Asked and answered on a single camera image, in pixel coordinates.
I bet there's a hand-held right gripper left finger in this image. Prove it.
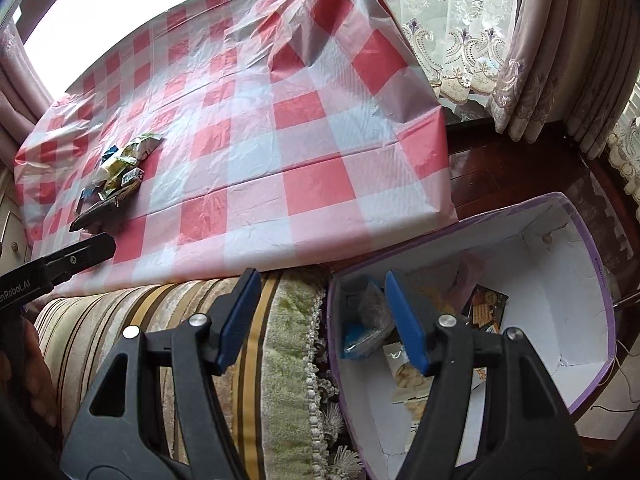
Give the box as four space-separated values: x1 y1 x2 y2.
60 267 263 480

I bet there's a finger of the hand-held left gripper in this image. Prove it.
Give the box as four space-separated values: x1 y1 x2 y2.
30 232 117 281

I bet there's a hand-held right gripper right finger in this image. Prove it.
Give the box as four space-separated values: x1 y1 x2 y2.
384 270 588 480

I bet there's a large blue white snack packet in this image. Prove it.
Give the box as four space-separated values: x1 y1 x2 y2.
341 280 398 361

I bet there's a white biscuit snack packet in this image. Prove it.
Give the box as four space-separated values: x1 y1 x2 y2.
382 342 481 426

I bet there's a dark brown snack packet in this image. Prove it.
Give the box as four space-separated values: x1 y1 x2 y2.
462 284 510 333

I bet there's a purple cardboard box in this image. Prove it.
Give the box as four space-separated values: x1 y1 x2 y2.
327 192 618 480

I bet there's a person's left hand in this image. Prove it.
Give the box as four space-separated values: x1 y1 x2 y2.
22 320 63 431

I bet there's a cream cabinet with drawers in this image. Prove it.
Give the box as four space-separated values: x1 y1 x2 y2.
0 165 31 261

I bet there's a striped sofa cushion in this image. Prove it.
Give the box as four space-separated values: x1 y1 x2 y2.
32 265 366 480

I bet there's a red white checkered tablecloth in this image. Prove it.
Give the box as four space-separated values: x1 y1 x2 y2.
14 0 458 296

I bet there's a taupe curtain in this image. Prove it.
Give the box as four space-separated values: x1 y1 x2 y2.
0 20 56 161
487 0 640 161

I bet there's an embroidered lace curtain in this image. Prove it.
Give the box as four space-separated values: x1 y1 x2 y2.
385 0 521 106

